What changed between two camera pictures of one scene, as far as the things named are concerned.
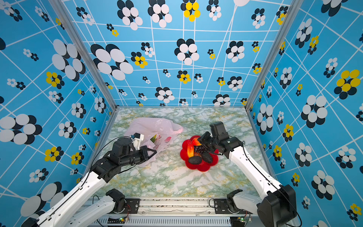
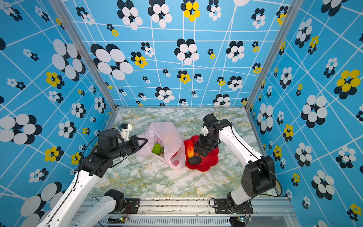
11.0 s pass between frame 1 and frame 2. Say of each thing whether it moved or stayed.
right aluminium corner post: stayed
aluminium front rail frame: stayed
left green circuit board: stayed
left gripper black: moved
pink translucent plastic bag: moved
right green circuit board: stayed
